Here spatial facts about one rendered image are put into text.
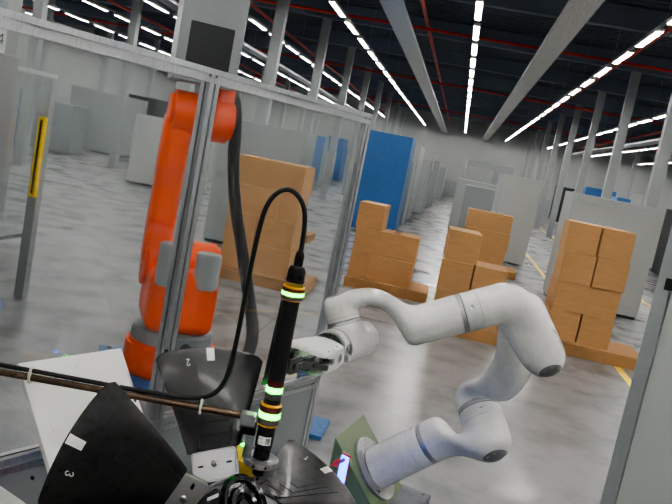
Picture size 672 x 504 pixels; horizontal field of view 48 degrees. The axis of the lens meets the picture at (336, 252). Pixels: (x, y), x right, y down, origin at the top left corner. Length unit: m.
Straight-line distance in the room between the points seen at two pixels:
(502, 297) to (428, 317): 0.17
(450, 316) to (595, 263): 7.92
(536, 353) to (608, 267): 7.83
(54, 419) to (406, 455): 0.99
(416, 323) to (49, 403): 0.78
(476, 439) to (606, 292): 7.65
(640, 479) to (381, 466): 1.24
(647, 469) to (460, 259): 6.16
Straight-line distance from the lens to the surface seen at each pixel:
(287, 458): 1.75
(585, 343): 9.73
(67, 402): 1.66
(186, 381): 1.61
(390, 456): 2.20
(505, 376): 1.94
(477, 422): 2.09
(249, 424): 1.52
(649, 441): 3.09
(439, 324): 1.67
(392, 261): 10.77
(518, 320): 1.73
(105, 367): 1.74
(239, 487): 1.48
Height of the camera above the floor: 1.90
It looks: 8 degrees down
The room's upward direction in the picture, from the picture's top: 11 degrees clockwise
